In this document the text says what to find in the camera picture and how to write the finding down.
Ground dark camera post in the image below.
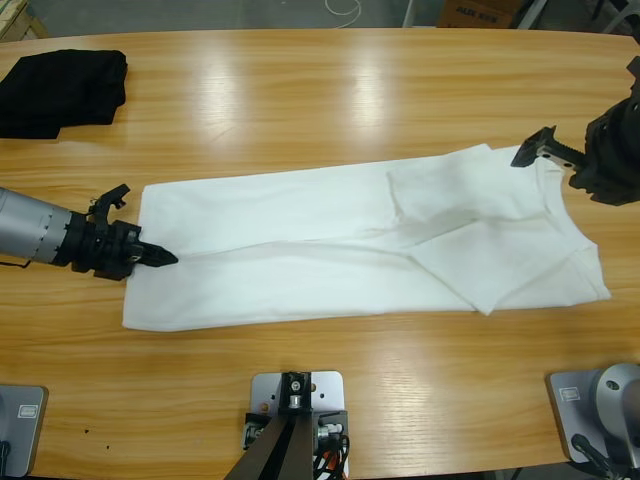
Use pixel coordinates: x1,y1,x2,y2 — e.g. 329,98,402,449
224,413,315,480

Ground folded black clothes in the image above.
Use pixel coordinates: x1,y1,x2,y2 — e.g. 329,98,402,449
0,48,129,141

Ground cardboard box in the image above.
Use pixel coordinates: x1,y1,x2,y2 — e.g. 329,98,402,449
437,0,516,29

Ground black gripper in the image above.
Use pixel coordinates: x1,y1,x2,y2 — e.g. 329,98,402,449
54,214,180,283
510,96,640,207

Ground grey metal frame leg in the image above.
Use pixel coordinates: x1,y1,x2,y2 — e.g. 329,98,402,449
514,0,549,30

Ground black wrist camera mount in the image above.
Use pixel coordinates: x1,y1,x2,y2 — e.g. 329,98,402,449
626,54,640,101
87,183,132,224

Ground orange and black cables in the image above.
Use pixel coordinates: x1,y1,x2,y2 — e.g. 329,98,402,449
310,435,354,480

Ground white floor cable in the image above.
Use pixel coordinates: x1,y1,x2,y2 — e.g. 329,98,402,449
324,0,362,25

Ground white Unitree t-shirt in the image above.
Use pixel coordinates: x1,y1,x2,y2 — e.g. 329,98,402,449
121,142,614,334

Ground black clamp with pulley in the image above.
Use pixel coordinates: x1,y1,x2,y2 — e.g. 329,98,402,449
278,370,315,415

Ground black side bracket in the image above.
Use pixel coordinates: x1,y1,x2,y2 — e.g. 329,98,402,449
242,409,275,449
312,408,350,444

